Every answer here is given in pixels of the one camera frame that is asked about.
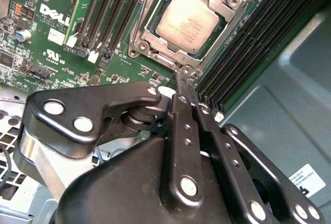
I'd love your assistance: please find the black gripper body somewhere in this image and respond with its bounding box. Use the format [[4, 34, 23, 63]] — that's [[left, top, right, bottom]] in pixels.
[[55, 135, 257, 224]]

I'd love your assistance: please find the metal socket cover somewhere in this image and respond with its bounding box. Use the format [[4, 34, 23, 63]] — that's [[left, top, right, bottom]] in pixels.
[[139, 0, 238, 67]]

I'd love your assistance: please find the silver CPU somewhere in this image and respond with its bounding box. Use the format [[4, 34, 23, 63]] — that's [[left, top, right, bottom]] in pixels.
[[154, 0, 221, 55]]

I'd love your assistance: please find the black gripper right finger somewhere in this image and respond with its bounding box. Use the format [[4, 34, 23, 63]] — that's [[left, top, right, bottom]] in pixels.
[[187, 79, 326, 224]]

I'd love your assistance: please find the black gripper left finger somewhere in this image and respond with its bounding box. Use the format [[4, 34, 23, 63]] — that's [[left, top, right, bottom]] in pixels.
[[12, 71, 209, 211]]

